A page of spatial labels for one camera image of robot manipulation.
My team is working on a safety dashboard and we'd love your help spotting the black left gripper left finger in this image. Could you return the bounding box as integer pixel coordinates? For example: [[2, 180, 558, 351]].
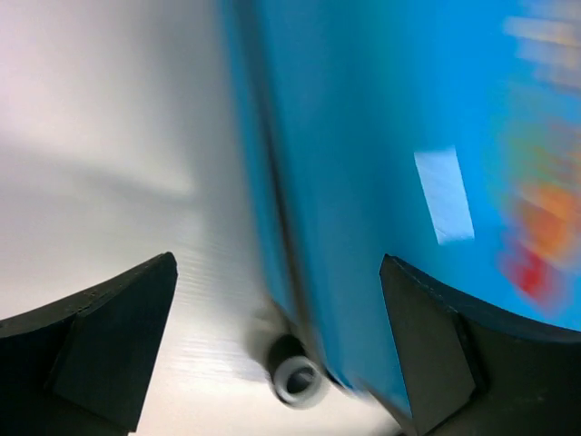
[[1, 253, 178, 435]]

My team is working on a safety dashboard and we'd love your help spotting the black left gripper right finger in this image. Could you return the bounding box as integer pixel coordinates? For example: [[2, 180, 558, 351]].
[[380, 256, 580, 435]]

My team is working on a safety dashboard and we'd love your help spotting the blue suitcase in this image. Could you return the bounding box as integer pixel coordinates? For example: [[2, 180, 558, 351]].
[[222, 1, 580, 410]]

